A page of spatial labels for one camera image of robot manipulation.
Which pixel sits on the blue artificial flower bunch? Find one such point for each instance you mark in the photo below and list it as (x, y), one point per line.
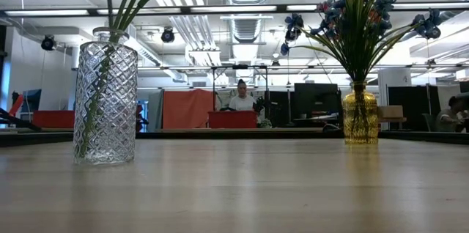
(428, 24)

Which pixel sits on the clear cut-glass vase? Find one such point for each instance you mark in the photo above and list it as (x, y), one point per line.
(121, 115)

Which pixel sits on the amber glass vase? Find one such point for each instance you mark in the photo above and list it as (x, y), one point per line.
(361, 123)

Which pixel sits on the person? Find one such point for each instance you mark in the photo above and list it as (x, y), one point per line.
(448, 117)
(242, 103)

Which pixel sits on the red storage bin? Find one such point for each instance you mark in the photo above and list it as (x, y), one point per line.
(53, 119)
(232, 119)

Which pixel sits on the small potted plant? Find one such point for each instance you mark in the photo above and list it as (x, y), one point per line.
(265, 123)

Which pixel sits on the black table edge strip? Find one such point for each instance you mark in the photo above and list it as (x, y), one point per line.
(201, 135)

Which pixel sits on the red fabric partition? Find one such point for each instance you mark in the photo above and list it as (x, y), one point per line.
(187, 108)

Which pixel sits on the grey fabric panel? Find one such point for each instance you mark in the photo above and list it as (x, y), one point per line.
(155, 112)

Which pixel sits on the black computer monitor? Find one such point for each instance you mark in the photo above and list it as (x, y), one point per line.
(315, 97)

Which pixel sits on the black overhead beam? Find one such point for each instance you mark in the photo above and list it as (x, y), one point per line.
(183, 10)

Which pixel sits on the cardboard box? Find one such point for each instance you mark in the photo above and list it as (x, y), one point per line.
(391, 111)

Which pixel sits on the black partition panel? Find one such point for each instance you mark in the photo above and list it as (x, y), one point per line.
(412, 108)

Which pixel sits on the blue panel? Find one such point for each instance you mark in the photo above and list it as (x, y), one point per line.
(31, 101)

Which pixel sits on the black ceiling camera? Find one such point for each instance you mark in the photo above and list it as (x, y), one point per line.
(48, 43)
(168, 36)

